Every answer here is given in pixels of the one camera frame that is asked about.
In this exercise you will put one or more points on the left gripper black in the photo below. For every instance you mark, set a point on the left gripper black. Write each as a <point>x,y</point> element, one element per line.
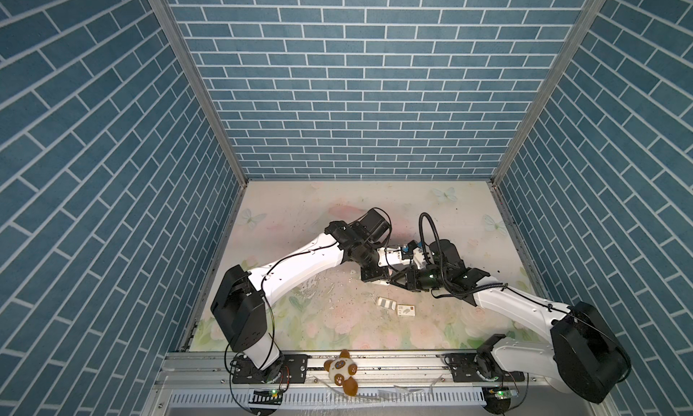
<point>378,273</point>

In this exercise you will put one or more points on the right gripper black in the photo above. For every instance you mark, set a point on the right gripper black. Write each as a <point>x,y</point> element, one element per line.
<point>411,281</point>

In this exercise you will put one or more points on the cardboard staple tray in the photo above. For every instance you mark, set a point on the cardboard staple tray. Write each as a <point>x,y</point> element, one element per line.
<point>386,303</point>

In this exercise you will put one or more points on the white staple box sleeve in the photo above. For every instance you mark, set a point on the white staple box sleeve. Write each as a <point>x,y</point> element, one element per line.
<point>404,310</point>

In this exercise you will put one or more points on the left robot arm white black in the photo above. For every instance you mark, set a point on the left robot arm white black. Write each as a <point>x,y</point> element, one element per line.
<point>242,305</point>

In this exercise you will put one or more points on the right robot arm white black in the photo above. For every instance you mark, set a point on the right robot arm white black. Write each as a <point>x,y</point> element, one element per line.
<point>577,353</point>

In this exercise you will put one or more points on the brown white plush toy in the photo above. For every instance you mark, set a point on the brown white plush toy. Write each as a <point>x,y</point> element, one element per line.
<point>342,372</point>

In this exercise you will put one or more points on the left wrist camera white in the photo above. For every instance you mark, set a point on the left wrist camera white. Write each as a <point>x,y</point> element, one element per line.
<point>391,257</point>

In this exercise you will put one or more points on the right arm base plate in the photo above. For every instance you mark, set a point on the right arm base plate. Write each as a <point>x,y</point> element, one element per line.
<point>470,367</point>

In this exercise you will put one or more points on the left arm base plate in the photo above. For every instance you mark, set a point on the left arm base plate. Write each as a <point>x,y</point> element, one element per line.
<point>291,368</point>

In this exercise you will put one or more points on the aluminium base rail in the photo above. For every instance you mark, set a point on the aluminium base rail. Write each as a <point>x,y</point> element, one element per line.
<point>389,382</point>

